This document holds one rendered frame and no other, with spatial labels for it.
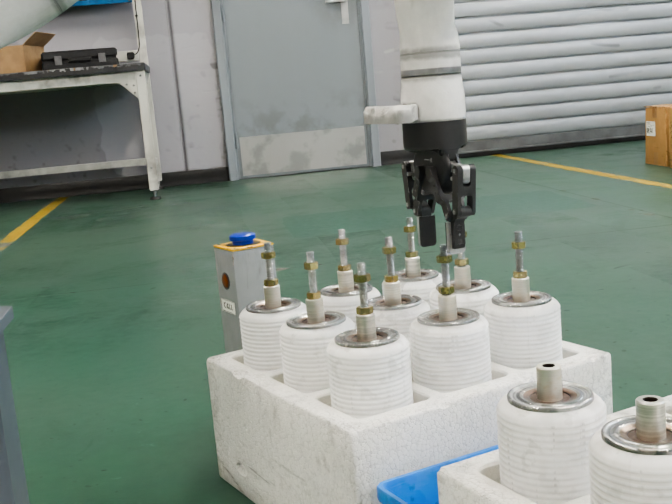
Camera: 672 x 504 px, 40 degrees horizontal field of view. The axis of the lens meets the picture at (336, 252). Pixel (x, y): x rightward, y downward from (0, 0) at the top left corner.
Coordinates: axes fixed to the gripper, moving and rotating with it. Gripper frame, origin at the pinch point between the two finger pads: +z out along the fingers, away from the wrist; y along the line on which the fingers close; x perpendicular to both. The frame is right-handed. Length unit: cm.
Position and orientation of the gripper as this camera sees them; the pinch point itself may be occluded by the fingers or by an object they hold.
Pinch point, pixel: (441, 238)
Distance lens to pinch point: 112.2
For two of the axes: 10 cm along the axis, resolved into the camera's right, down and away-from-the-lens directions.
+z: 0.8, 9.8, 1.7
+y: -4.0, -1.3, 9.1
